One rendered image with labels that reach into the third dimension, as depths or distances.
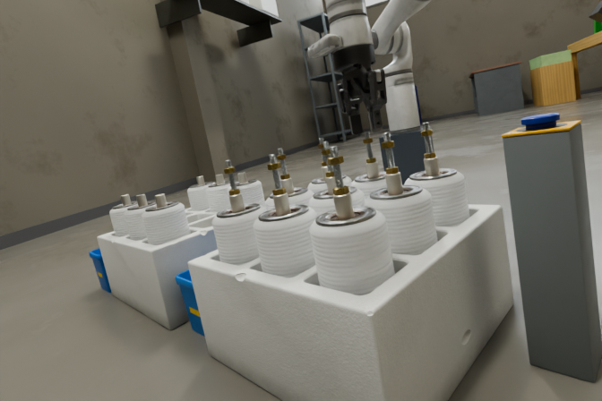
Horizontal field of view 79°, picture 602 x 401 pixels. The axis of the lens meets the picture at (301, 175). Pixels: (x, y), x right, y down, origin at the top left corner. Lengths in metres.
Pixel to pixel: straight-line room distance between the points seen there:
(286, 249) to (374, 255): 0.13
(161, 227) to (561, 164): 0.74
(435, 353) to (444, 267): 0.10
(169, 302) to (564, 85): 6.89
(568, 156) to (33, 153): 2.91
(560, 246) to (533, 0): 8.80
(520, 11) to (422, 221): 8.75
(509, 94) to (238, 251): 6.92
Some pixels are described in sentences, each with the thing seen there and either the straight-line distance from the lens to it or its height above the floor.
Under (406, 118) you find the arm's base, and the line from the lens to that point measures 1.14.
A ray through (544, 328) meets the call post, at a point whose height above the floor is 0.06.
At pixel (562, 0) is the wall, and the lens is 9.33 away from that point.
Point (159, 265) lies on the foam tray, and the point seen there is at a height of 0.15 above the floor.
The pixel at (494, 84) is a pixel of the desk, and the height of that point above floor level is 0.49.
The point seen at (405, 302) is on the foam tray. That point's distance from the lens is 0.44.
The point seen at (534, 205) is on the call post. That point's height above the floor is 0.22.
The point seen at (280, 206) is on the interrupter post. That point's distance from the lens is 0.53.
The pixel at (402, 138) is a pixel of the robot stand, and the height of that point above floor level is 0.29.
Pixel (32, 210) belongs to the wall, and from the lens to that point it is 2.98.
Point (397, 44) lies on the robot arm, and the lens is 1.16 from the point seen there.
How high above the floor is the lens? 0.37
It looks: 7 degrees down
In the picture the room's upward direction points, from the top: 11 degrees counter-clockwise
